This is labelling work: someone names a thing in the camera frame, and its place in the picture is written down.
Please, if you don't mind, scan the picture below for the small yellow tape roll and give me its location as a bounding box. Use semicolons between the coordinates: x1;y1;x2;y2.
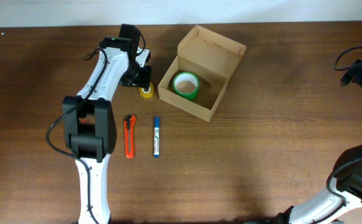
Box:
139;82;154;98

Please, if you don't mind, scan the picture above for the green tape roll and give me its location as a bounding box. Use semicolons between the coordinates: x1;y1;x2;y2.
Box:
173;72;200;101

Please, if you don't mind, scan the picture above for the brown cardboard box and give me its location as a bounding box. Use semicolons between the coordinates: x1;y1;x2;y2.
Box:
158;25;247;121

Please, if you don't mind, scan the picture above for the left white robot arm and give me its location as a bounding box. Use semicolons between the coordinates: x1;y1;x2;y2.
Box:
62;24;151;223

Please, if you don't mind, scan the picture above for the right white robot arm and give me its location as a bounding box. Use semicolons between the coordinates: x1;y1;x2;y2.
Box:
272;145;362;223

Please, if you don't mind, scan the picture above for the orange utility knife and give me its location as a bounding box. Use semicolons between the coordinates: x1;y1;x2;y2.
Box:
123;114;136;159

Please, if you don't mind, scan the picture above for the blue white marker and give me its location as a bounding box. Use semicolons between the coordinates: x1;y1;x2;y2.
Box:
153;116;160;158

